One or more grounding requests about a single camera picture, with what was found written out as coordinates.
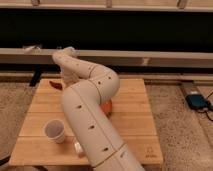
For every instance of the orange bowl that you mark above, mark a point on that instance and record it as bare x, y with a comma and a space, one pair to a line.
107, 108

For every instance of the white paper cup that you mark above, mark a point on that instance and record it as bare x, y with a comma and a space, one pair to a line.
54, 130

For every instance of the wooden table board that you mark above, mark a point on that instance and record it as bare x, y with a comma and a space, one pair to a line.
131, 116

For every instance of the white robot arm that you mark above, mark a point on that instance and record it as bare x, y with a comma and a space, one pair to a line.
88, 86

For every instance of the red chili pepper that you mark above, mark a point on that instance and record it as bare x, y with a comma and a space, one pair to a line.
56, 85

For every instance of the long wooden rail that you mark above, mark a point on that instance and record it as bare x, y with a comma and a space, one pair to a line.
112, 57

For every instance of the clear plastic bottle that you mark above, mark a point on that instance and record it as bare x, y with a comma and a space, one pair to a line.
79, 150

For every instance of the blue box device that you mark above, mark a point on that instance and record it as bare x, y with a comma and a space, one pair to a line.
196, 101

